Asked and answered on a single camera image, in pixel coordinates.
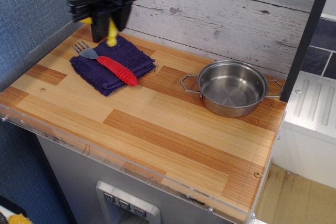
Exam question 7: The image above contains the yellow toy banana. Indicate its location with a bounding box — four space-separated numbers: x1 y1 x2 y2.
80 17 118 47

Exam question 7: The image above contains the dark right shelf post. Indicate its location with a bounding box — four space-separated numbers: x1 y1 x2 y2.
280 0 327 102

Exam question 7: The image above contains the red handled metal fork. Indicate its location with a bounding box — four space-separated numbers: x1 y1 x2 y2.
72 40 138 86

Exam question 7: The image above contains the white toy sink unit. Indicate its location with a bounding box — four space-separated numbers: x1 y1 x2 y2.
272 71 335 188

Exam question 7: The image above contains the yellow object at corner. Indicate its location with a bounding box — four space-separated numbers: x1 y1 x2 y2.
7 214 32 224

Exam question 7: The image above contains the stainless steel pot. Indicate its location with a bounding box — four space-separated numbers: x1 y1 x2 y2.
180 60 284 118

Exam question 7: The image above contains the silver dispenser button panel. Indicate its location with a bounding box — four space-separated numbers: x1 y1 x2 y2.
96 180 161 223

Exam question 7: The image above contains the purple folded cloth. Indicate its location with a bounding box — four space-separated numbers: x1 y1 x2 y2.
70 35 155 97

